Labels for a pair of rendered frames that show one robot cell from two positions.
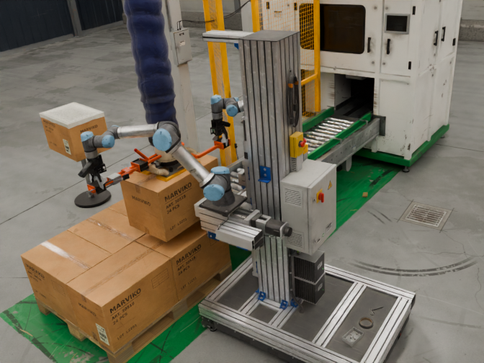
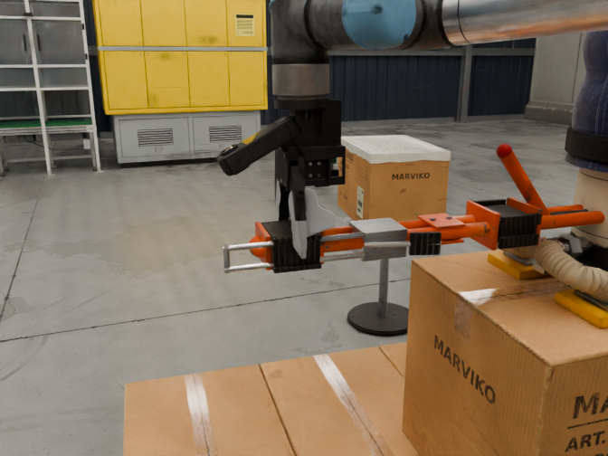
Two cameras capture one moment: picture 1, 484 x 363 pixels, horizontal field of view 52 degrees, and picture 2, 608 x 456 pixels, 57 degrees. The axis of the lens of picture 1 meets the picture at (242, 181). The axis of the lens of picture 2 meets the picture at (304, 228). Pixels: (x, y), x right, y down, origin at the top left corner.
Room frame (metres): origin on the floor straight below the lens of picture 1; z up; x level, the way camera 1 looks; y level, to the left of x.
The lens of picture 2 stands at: (2.13, 0.48, 1.46)
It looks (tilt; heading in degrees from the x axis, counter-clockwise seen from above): 17 degrees down; 32
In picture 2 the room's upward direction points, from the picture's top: straight up
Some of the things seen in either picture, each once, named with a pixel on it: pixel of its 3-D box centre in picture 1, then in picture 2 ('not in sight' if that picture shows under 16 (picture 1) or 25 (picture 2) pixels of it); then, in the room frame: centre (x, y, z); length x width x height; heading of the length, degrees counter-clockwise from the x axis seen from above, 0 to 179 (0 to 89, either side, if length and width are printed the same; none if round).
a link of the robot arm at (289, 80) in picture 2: (91, 153); (299, 81); (2.78, 0.90, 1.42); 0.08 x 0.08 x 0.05
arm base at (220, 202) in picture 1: (222, 194); not in sight; (2.73, 0.13, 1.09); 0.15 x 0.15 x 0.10
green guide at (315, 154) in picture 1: (336, 142); not in sight; (4.44, -0.96, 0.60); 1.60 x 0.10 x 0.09; 138
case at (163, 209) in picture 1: (173, 191); (597, 377); (3.21, 0.51, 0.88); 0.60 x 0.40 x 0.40; 138
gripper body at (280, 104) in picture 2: (95, 164); (307, 143); (2.78, 0.89, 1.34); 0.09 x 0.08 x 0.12; 138
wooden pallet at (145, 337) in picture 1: (137, 285); not in sight; (3.18, 0.92, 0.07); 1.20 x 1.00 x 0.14; 138
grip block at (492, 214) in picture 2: (140, 165); (501, 223); (3.03, 0.67, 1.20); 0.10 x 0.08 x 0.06; 48
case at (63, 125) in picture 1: (75, 130); (388, 180); (4.86, 1.67, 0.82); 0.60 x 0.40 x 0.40; 43
